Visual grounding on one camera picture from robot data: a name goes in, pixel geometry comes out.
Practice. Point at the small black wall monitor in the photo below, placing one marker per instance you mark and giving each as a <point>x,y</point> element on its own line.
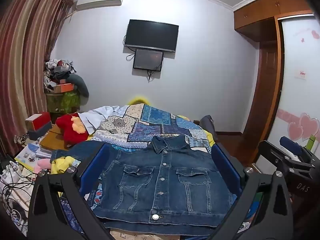
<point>148,59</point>

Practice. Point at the yellow pillow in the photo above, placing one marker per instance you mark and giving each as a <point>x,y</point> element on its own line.
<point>140,100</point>

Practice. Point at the light blue shirt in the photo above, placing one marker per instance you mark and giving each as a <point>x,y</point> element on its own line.
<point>96,117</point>

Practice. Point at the stack of books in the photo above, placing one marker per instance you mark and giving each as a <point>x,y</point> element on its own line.
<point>30,155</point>

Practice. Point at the orange box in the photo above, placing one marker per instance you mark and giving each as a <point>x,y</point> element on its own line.
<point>63,88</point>

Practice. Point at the pile of clothes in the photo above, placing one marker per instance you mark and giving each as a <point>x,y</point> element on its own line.
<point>56,71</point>

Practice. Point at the grey box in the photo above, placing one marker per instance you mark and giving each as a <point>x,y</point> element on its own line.
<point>40,132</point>

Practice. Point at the black white striped cloth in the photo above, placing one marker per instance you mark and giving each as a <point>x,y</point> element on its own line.
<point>22,138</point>

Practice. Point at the green cloth covered cabinet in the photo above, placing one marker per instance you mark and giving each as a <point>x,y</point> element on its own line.
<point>63,102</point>

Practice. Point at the blue denim jacket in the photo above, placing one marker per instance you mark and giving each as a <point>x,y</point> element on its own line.
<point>162,180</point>

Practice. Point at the wooden wardrobe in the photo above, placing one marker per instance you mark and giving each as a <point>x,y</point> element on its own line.
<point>297,67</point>

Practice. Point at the green bottle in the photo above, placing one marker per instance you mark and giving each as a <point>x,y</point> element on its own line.
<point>310,143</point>

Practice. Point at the blue patchwork quilt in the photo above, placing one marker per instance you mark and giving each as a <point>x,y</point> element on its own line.
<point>150,120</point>

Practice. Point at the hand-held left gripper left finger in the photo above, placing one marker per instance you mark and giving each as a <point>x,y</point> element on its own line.
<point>96,162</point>

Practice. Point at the red plush toy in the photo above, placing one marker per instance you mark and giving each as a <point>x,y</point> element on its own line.
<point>67,131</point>

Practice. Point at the pink plush toy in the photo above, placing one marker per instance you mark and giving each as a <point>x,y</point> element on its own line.
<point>42,164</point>

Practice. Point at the yellow cartoon blanket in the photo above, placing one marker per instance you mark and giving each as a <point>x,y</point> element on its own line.
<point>62,164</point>

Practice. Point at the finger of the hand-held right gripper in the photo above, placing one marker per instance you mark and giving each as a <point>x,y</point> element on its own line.
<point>271,155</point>
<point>291,146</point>

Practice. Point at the dark grey chair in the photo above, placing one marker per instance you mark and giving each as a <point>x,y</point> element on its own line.
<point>207,125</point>

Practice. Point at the brown cardboard box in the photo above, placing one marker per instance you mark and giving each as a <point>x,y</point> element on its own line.
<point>52,138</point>

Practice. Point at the black wall television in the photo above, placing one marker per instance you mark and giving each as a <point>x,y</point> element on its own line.
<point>151,35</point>

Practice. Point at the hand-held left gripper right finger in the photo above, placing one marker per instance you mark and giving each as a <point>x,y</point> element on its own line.
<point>226,165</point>

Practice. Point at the red box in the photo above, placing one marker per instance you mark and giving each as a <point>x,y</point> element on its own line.
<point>38,120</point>

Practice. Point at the brown wooden door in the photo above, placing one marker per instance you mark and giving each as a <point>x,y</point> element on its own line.
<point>265,100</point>

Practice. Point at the striped brown curtain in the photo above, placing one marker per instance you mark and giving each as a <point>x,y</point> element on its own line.
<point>25,55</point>

